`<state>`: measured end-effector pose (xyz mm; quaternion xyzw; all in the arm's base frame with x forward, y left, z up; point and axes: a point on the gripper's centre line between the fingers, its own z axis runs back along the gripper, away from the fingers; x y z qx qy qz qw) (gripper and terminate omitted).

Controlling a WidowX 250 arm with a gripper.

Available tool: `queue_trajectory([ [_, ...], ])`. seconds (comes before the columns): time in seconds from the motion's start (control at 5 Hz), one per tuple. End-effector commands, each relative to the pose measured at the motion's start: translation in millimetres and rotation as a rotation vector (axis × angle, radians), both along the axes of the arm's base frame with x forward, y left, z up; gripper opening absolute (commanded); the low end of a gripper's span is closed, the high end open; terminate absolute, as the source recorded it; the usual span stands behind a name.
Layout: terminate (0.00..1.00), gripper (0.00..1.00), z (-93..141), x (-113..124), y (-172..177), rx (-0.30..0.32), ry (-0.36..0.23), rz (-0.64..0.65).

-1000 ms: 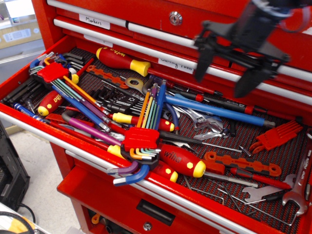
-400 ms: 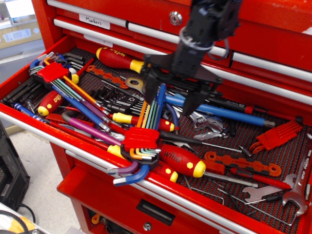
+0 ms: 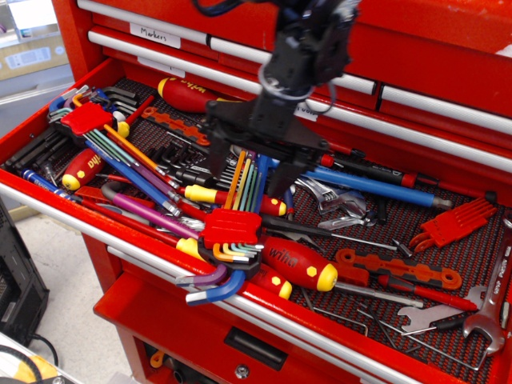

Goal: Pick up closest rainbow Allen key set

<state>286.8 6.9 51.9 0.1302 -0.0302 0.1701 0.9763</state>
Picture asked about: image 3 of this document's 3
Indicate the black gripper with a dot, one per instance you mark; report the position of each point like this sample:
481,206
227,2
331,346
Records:
261,124

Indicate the rainbow allen key set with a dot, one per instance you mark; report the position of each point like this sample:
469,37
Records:
89,118
229,241

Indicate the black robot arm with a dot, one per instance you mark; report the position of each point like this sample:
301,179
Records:
310,50

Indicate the black Torx key set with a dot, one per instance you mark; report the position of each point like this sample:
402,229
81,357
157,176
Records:
191,166

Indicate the orange black key holder back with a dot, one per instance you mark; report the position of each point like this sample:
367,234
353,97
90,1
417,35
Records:
166,121

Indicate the long blue hex key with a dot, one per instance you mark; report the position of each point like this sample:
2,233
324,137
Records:
346,180

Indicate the purple long hex key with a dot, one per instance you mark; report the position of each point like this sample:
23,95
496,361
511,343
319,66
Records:
110,191

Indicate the black Allen key set left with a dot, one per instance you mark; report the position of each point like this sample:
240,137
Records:
47,147

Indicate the red key holder right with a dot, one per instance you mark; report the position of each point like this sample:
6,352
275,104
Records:
453,225

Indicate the loose thin hex key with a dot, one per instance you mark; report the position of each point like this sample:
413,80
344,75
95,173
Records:
424,345

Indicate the red tool chest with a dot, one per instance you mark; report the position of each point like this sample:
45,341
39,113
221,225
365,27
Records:
428,91

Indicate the white cutting tools label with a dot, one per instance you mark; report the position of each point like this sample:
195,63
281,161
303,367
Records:
302,111

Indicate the large red Wiha screwdriver back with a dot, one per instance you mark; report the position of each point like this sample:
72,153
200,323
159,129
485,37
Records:
190,97

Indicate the large red wiha screwdriver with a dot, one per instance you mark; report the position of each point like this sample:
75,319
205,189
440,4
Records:
304,267
190,97

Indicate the large red Wiha screwdriver front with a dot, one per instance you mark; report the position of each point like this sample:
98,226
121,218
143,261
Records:
304,267

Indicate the chrome adjustable wrench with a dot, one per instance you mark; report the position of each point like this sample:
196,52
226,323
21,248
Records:
350,202

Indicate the slim red screwdriver front edge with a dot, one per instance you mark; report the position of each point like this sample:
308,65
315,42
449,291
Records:
276,281

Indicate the white Markers label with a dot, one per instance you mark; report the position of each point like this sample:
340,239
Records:
155,35

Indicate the black red precision screwdriver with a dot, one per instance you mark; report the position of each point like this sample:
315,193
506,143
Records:
396,177

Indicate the small red Wiha screwdriver left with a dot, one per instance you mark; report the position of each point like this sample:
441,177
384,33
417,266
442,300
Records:
82,169

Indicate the blue pen screwdriver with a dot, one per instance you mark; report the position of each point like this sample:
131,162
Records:
40,181

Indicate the small red screwdriver right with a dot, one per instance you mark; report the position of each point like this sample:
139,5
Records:
398,284

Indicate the flat thin steel spanner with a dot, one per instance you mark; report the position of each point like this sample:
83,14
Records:
420,319

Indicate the black computer case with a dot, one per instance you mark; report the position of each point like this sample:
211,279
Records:
24,295

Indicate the large chrome open-end wrench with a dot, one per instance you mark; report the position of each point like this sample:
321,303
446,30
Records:
487,320

